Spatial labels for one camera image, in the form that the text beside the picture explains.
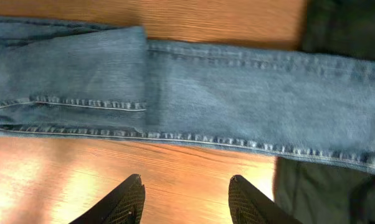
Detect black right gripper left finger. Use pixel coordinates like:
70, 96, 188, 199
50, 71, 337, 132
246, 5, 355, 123
70, 174, 146, 224

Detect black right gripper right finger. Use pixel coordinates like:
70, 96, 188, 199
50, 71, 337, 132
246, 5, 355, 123
228, 175, 301, 224

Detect blue denim jeans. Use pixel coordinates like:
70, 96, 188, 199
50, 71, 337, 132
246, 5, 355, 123
0, 16, 375, 174

